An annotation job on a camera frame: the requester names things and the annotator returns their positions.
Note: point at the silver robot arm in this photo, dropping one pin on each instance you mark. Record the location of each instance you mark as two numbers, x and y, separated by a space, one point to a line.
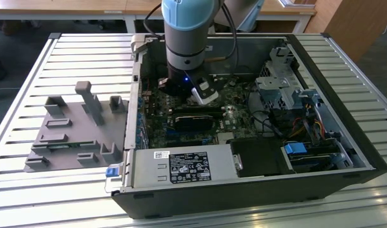
184 47

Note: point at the CPU socket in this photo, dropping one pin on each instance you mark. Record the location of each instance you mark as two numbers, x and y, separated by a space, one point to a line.
188 103

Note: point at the black RAM slot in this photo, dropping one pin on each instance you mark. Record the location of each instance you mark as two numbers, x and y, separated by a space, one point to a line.
188 114
188 111
188 108

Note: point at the blue expansion slot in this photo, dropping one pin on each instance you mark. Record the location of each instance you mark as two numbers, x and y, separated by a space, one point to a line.
205 141
170 130

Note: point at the round coin cell battery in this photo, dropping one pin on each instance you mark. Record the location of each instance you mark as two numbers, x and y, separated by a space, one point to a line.
232 83

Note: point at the black graphics card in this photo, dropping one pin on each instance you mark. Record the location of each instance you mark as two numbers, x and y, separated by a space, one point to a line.
193 123

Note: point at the green motherboard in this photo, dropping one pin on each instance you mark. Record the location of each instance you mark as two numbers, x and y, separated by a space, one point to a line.
234 123

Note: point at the silver chipset heatsink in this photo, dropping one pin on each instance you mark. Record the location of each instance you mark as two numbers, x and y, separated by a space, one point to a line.
226 137

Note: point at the silver metal drive cage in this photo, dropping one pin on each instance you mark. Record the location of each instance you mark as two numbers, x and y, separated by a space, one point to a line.
270 88

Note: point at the silver power supply unit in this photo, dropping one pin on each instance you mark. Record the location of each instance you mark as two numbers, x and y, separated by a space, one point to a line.
149 166

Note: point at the grey parts rack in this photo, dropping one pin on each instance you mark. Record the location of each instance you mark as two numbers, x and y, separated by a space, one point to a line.
73 133

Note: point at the black plastic shroud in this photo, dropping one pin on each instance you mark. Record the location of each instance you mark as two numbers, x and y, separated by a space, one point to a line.
260 156

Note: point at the green RAM stick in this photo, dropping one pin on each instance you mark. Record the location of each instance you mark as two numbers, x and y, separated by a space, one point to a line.
74 145

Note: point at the blue case latch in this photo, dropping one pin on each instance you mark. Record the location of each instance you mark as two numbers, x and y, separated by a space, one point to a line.
113 172

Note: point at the blue disk carrier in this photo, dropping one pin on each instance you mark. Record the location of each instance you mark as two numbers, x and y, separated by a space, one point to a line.
295 149

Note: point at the white paper stack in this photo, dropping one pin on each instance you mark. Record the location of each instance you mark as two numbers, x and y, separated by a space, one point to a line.
289 2

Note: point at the black open PC case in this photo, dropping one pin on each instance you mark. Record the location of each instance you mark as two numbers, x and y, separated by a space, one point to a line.
213 202

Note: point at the wooden cabinet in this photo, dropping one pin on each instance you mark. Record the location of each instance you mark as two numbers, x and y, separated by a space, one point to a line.
355 23

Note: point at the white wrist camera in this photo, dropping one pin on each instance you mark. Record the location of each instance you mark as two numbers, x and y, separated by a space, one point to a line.
206 95

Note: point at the wooden desk white frame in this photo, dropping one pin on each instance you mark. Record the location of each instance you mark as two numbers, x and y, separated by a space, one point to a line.
285 10
54 6

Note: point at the silver disk bay frame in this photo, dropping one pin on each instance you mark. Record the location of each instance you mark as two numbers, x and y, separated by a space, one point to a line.
343 158

